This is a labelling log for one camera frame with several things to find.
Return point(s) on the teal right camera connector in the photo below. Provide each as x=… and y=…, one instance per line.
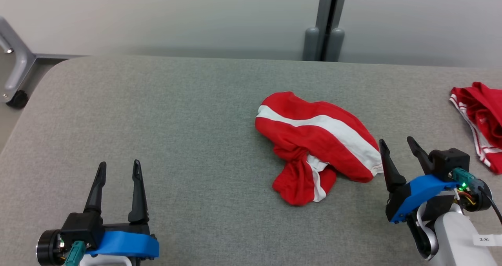
x=462, y=176

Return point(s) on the grey metal tube frame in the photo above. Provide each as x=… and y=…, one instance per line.
x=17, y=58

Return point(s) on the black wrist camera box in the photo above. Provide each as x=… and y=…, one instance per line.
x=82, y=226
x=449, y=162

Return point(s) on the teal camera connector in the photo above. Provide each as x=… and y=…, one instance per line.
x=462, y=176
x=75, y=253

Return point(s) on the red white striped shorts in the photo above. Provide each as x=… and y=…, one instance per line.
x=306, y=132

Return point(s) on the grey metal partition post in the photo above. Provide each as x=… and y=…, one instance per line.
x=315, y=22

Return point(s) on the teal left camera connector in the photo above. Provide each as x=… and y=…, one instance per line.
x=75, y=253

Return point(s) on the red white jersey shirt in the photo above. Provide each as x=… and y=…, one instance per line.
x=486, y=113

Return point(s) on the black caster wheel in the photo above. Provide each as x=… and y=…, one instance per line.
x=17, y=100

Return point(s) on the left gripper with blue plate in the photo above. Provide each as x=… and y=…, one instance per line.
x=125, y=244

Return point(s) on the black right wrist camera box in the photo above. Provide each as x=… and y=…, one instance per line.
x=449, y=162

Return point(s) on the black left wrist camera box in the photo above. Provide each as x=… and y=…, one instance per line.
x=82, y=226

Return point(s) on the right gripper with blue plate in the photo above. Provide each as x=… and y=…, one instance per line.
x=419, y=193

